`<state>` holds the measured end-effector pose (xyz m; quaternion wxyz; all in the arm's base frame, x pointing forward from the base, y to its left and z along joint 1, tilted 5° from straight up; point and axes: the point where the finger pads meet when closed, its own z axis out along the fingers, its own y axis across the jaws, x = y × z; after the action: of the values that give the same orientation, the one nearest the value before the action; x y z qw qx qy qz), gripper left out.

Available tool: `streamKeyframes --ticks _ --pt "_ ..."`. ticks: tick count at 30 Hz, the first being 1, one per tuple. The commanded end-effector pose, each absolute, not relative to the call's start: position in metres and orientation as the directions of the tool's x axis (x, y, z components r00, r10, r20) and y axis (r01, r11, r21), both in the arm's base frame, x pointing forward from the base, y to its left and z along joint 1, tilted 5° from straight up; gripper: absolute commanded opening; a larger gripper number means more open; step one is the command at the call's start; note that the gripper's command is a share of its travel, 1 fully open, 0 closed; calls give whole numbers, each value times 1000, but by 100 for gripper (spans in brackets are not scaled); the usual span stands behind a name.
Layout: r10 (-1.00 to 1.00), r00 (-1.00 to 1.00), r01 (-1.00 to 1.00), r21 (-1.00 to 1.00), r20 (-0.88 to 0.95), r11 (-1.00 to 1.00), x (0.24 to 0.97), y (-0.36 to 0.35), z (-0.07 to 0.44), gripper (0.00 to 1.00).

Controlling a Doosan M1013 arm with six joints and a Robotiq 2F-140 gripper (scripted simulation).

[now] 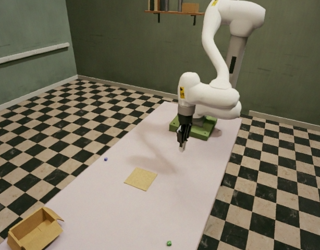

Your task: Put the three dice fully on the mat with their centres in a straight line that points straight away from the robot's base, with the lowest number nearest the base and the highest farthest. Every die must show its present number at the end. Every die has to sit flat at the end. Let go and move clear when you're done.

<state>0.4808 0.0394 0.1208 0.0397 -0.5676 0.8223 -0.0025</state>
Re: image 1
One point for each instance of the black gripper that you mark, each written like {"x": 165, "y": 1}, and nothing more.
{"x": 183, "y": 131}

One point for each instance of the tan square mat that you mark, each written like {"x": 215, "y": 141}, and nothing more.
{"x": 140, "y": 178}

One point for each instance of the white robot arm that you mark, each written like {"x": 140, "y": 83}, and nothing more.
{"x": 219, "y": 99}

